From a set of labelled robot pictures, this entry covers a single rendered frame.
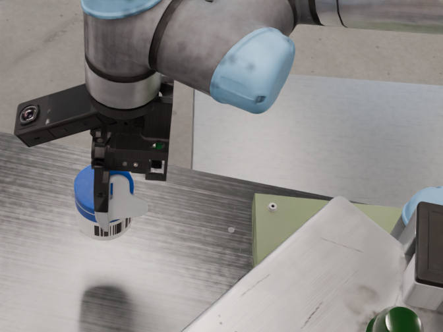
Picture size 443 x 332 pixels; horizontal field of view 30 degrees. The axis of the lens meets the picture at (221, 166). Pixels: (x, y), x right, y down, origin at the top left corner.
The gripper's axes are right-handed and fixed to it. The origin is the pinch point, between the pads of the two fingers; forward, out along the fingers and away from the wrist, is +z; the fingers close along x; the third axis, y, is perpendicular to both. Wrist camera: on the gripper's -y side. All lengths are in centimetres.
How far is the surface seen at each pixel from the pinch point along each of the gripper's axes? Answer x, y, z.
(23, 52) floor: 117, -35, 100
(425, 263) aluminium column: -37, 18, -50
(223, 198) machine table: 12.3, 16.1, 16.9
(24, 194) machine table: 10.7, -12.2, 17.0
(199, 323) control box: -39, 8, -47
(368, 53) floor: 128, 70, 100
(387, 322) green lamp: -39, 16, -50
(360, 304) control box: -37, 16, -48
